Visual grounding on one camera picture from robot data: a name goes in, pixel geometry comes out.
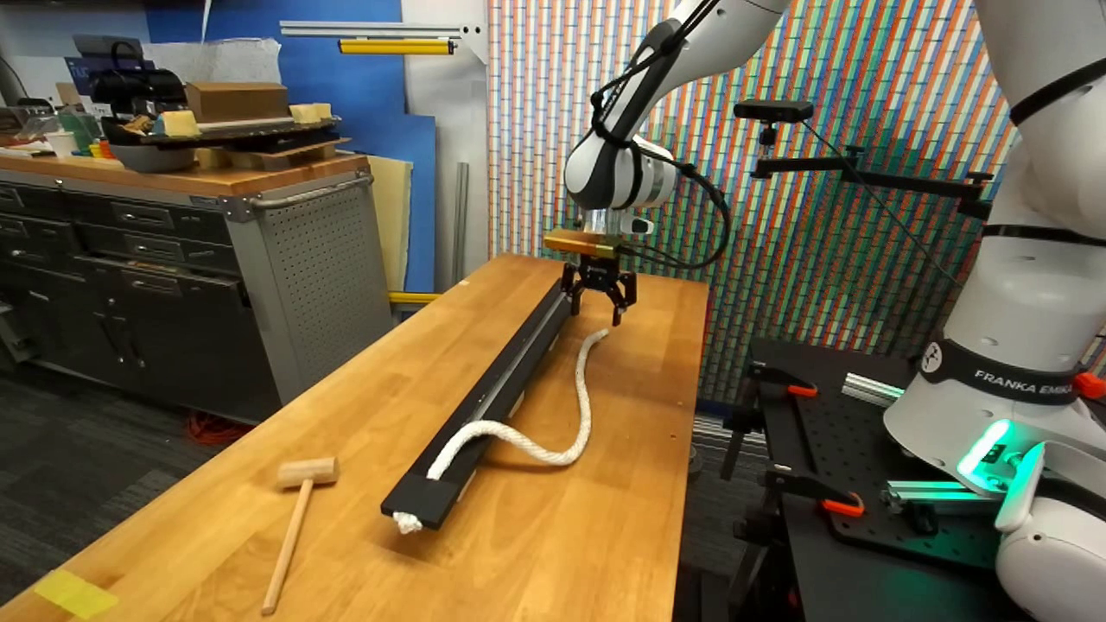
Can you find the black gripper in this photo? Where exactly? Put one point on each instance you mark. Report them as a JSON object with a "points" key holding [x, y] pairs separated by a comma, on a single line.
{"points": [[601, 275]]}

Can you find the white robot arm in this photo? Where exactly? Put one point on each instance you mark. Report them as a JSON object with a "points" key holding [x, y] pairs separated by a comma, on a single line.
{"points": [[615, 167]]}

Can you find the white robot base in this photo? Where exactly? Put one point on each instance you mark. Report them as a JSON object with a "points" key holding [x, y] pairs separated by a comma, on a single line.
{"points": [[992, 400]]}

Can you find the small wooden mallet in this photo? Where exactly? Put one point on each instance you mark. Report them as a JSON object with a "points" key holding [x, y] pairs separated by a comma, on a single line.
{"points": [[301, 478]]}

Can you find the grey perforated metal cabinet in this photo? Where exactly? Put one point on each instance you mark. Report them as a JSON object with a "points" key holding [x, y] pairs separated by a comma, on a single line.
{"points": [[212, 292]]}

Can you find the yellow sticky note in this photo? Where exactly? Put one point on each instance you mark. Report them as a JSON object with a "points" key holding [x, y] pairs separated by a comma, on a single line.
{"points": [[74, 596]]}

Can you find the long black rail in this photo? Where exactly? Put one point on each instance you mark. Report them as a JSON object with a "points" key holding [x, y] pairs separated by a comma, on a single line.
{"points": [[447, 466]]}

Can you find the black clamp orange handle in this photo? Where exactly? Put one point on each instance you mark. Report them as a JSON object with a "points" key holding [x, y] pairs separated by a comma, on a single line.
{"points": [[839, 502]]}

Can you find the black camera on boom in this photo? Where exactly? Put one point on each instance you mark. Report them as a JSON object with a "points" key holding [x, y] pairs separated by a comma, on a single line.
{"points": [[968, 194]]}

